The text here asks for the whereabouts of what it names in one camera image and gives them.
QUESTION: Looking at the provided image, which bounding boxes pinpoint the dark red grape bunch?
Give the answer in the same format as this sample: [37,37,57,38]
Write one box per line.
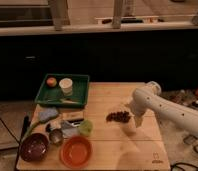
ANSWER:
[106,111,131,123]

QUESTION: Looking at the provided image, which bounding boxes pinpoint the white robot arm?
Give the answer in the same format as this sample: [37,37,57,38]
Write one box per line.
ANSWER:
[128,81,198,138]

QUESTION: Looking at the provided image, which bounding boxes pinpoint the wooden block with dark strip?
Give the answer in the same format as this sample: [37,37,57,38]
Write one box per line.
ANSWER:
[63,111,84,121]

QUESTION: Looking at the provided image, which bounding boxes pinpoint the orange bowl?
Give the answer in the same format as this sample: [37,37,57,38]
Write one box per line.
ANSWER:
[59,136,92,169]

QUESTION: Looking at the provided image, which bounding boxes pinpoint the crumpled silver blue wrapper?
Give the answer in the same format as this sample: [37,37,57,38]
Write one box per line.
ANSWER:
[61,121,79,138]

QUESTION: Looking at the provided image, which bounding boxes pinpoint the white paper cup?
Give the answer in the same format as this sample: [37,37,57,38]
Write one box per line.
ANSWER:
[59,78,73,96]

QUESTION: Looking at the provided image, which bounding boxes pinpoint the small metal cup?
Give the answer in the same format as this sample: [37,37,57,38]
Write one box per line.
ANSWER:
[49,129,63,145]

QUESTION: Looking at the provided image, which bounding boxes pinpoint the green plastic tray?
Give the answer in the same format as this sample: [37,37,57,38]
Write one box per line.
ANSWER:
[35,73,90,108]

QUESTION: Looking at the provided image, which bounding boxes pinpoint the blue grey cloth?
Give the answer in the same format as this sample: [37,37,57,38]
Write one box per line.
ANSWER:
[38,108,59,123]

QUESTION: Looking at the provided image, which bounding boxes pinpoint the orange fruit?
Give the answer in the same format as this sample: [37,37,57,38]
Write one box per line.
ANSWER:
[46,77,57,87]

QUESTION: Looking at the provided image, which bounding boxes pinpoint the dark purple bowl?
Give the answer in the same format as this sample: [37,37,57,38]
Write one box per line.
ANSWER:
[20,133,49,162]

